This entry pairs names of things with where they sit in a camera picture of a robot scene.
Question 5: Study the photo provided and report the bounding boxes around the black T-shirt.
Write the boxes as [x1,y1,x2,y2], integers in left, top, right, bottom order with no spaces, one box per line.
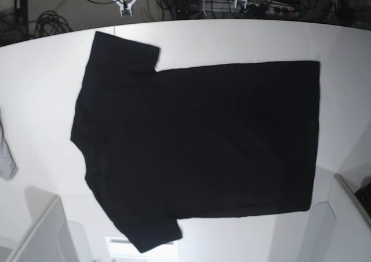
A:
[71,32,321,247]

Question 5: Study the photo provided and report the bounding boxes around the white left bin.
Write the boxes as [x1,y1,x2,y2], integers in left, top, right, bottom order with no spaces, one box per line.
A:
[5,196,79,261]

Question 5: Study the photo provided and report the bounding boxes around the white bin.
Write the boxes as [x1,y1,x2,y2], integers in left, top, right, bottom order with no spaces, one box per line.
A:
[5,196,79,261]
[299,174,370,261]

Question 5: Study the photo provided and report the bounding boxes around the grey cloth at left edge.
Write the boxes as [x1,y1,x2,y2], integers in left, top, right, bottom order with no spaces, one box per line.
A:
[0,115,19,181]

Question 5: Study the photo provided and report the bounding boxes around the white right bin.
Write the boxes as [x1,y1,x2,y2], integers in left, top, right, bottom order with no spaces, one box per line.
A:
[299,174,370,261]

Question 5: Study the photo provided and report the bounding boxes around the coiled black cables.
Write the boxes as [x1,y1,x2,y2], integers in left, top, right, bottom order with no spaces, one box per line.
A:
[34,10,72,37]

